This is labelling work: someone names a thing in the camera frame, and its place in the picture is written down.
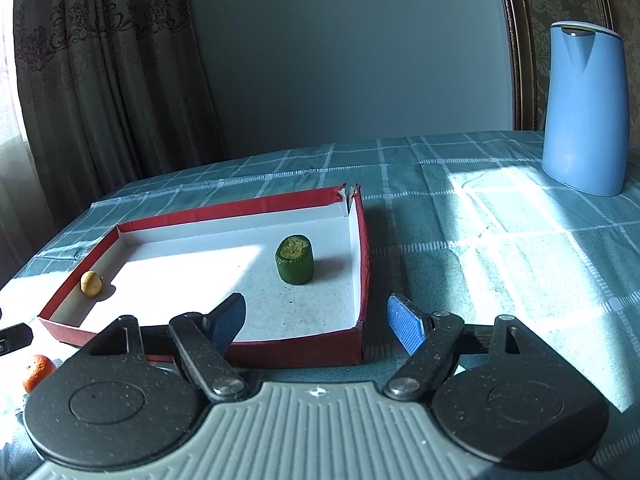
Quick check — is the blue electric kettle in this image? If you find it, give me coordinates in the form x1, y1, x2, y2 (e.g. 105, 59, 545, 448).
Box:
542, 21, 628, 197

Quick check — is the dark wooden wall moulding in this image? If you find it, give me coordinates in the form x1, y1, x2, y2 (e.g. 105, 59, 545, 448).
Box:
492, 0, 547, 133

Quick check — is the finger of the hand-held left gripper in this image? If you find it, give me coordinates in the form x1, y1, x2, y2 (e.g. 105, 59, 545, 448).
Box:
0, 323, 34, 357

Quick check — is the green cucumber piece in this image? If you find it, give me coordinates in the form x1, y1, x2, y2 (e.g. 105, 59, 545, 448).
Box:
275, 234, 315, 286

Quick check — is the white sheer curtain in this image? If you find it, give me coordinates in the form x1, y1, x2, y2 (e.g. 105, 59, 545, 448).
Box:
0, 0, 51, 291

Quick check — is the small brown longan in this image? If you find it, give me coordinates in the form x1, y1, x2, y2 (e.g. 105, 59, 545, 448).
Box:
80, 270, 105, 297

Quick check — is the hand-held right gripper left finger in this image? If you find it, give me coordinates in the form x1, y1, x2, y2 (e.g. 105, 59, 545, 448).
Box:
82, 292, 248, 404

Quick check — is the orange tangerine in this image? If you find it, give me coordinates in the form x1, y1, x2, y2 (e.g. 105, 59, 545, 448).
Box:
22, 354, 57, 394

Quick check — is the brown patterned curtain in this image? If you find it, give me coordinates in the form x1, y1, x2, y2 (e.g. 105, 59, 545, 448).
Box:
10, 0, 226, 271

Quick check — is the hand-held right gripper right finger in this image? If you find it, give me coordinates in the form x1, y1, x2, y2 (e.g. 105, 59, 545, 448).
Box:
382, 293, 547, 404

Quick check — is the red cardboard box tray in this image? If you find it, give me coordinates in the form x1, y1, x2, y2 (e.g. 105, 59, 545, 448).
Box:
37, 183, 371, 368

